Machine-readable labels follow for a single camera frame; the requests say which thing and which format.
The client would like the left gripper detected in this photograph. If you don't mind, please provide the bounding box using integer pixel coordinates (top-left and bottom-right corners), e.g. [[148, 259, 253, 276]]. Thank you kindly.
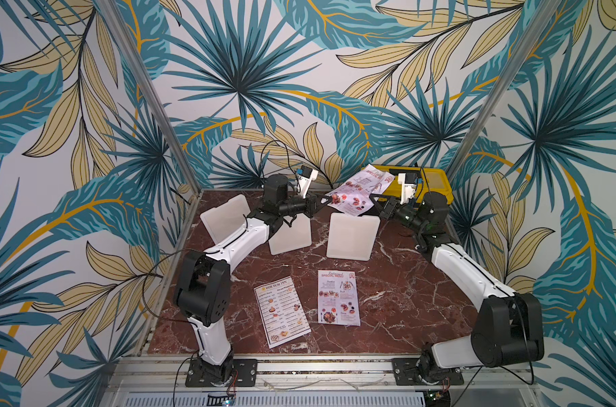
[[278, 188, 332, 217]]

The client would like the restaurant special menu sheet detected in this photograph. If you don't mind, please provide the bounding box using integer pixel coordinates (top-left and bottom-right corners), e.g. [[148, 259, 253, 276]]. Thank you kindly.
[[328, 164, 394, 216]]

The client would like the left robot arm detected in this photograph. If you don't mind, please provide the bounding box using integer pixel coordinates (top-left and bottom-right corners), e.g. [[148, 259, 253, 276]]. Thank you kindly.
[[173, 166, 332, 383]]

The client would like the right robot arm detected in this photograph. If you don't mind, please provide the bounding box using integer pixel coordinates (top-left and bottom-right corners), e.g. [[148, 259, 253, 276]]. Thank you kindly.
[[371, 192, 544, 383]]

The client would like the middle white menu rack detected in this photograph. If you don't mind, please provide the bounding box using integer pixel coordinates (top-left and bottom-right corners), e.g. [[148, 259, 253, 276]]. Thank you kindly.
[[269, 214, 312, 255]]

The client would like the white menu rack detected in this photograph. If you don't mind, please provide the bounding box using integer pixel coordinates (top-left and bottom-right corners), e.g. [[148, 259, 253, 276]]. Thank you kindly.
[[269, 214, 312, 255], [326, 213, 380, 261], [200, 194, 250, 244]]

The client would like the right white menu rack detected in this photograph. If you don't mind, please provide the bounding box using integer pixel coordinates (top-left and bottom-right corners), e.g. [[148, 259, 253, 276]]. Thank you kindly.
[[326, 213, 380, 261]]

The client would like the left white menu rack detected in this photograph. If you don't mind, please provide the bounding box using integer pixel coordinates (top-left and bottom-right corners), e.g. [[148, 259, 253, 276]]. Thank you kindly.
[[200, 194, 250, 244]]

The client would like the yellow black toolbox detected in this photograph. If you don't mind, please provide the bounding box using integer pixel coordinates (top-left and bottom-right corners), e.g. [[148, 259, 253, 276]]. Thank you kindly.
[[374, 164, 454, 205]]

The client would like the pink menu sheet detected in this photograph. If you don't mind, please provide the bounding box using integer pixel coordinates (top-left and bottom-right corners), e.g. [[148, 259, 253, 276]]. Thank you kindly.
[[317, 271, 360, 327]]

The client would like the yellow header menu sheet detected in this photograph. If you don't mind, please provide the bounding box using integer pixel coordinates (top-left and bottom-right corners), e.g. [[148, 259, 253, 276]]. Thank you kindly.
[[255, 276, 311, 349]]

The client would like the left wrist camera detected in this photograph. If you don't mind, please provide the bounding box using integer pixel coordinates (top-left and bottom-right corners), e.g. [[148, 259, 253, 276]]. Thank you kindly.
[[295, 166, 318, 198]]

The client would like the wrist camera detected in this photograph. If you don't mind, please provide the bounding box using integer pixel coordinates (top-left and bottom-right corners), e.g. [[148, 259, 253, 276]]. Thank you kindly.
[[295, 166, 318, 198], [398, 171, 421, 205]]

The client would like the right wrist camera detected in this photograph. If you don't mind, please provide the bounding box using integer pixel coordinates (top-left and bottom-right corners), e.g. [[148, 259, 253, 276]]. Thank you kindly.
[[398, 171, 421, 205]]

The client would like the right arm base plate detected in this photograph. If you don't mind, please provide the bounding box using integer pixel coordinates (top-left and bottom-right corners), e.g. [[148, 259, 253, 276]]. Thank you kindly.
[[391, 355, 464, 386]]

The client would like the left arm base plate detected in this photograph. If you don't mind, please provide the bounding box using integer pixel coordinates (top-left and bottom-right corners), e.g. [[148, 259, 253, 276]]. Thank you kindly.
[[185, 359, 258, 388]]

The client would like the aluminium front rail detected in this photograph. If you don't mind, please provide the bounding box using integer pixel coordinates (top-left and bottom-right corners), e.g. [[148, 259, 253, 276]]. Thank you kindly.
[[99, 354, 543, 406]]

